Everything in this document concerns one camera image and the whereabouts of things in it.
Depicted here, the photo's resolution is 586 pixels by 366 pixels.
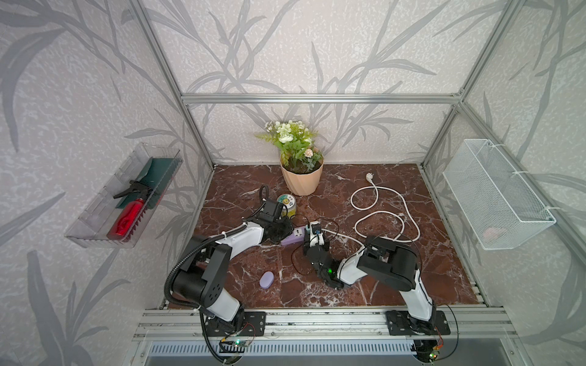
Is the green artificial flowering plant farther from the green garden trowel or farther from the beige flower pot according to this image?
the green garden trowel

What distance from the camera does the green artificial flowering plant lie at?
3.00 feet

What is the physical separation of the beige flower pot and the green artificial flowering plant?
44 millimetres

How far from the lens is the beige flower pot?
3.14 feet
